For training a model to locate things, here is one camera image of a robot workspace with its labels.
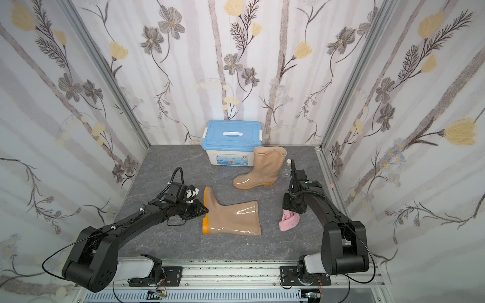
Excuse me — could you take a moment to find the pink cleaning cloth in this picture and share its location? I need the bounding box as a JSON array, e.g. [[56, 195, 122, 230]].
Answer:
[[279, 210, 300, 232]]

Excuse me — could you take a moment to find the tan rubber boot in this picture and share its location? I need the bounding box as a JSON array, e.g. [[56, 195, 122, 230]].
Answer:
[[202, 187, 262, 237], [233, 146, 287, 190]]

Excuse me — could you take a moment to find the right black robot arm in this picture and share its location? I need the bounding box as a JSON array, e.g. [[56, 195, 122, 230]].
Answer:
[[283, 177, 373, 277]]

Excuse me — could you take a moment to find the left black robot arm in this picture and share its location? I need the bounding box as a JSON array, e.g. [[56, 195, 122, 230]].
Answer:
[[42, 182, 209, 292]]

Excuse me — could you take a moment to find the right clear glass flask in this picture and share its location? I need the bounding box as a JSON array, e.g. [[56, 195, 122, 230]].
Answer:
[[280, 159, 292, 178]]

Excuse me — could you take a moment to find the blue lid storage box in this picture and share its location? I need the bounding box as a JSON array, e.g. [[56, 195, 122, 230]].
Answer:
[[201, 120, 263, 167]]

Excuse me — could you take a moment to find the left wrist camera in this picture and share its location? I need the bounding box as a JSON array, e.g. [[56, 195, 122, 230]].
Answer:
[[167, 182, 199, 202]]

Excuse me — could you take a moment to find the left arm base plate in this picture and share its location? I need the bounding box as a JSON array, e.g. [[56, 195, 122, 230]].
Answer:
[[128, 266, 183, 287]]

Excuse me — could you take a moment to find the aluminium rail frame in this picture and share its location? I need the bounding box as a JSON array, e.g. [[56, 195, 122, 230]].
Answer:
[[66, 260, 393, 302]]

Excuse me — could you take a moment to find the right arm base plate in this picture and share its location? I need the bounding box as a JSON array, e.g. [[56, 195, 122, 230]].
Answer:
[[279, 266, 332, 287]]

